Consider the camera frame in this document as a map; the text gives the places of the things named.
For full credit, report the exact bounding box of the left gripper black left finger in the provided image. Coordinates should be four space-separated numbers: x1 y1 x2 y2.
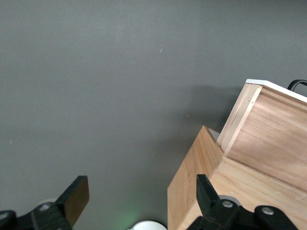
0 175 90 230

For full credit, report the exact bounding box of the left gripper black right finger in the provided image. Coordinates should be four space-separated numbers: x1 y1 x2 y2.
187 174 298 230

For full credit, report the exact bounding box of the white-fronted drawer with black handle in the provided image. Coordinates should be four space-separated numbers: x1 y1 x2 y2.
219 79 307 192

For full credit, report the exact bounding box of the wooden drawer cabinet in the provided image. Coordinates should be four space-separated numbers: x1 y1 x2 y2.
167 125 307 230

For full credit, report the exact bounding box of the dark grey table mat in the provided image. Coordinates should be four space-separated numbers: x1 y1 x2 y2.
0 0 307 230

